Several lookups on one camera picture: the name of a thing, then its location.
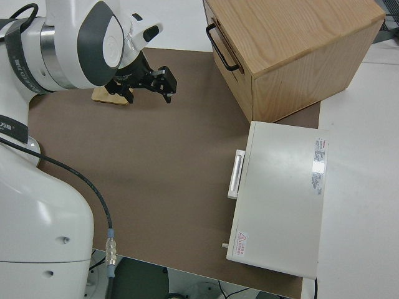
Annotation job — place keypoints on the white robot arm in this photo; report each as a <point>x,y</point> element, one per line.
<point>37,218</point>

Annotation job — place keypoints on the wooden drawer cabinet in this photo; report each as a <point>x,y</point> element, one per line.
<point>296,46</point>

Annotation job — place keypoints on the small wooden block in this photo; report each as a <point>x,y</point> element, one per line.
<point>103,96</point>

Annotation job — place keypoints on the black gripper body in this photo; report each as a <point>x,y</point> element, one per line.
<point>134,73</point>

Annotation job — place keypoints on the grey round floor fixture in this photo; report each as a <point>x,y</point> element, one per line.
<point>204,290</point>

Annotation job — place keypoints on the gray plate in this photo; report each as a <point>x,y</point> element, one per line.
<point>34,149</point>

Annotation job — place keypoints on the dark background equipment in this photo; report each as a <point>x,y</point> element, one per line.
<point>391,18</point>

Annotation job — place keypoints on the brown table mat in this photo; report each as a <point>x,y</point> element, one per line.
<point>156,155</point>

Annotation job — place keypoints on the white countertop oven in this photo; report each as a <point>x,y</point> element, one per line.
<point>280,199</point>

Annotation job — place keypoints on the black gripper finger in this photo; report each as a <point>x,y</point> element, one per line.
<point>165,84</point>
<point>123,92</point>

